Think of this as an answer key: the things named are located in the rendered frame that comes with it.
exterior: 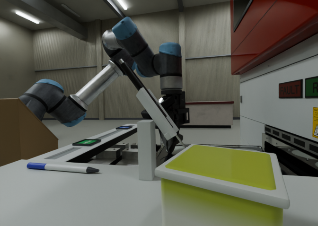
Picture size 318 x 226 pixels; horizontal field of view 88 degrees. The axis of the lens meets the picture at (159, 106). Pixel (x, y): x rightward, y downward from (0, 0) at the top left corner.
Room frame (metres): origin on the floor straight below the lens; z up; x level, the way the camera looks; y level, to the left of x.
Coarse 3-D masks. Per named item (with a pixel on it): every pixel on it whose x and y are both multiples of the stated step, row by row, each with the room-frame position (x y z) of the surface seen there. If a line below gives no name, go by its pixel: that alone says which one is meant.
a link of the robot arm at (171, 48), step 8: (160, 48) 0.55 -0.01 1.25; (168, 48) 0.53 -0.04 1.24; (176, 48) 0.53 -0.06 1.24; (160, 56) 0.55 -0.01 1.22; (168, 56) 0.53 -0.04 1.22; (176, 56) 0.53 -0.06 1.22; (160, 64) 0.55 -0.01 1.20; (168, 64) 0.53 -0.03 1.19; (176, 64) 0.53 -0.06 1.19; (160, 72) 0.55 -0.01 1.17; (168, 72) 0.53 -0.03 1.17; (176, 72) 0.53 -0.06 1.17
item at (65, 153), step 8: (96, 136) 0.57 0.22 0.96; (104, 136) 0.59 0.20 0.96; (112, 136) 0.57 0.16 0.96; (96, 144) 0.46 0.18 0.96; (48, 152) 0.40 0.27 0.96; (56, 152) 0.40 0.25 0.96; (64, 152) 0.41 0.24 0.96; (72, 152) 0.39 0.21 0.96; (80, 152) 0.39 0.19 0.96; (40, 160) 0.34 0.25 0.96; (48, 160) 0.34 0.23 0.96; (56, 160) 0.34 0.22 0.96; (64, 160) 0.34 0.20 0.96
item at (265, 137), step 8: (264, 136) 0.62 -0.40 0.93; (272, 136) 0.58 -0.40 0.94; (264, 144) 0.62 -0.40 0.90; (272, 144) 0.56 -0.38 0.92; (280, 144) 0.51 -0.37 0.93; (288, 144) 0.47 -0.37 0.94; (288, 152) 0.46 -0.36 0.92; (296, 152) 0.43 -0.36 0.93; (304, 152) 0.40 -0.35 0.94; (280, 160) 0.53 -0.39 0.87; (304, 160) 0.39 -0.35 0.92; (312, 160) 0.37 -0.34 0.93; (288, 168) 0.47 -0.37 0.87
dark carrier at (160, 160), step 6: (162, 150) 0.59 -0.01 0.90; (258, 150) 0.55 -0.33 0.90; (162, 156) 0.52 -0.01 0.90; (168, 156) 0.52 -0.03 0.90; (156, 162) 0.47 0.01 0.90; (162, 162) 0.47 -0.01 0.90; (282, 168) 0.41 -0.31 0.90; (282, 174) 0.37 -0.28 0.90; (288, 174) 0.37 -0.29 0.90; (294, 174) 0.37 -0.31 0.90
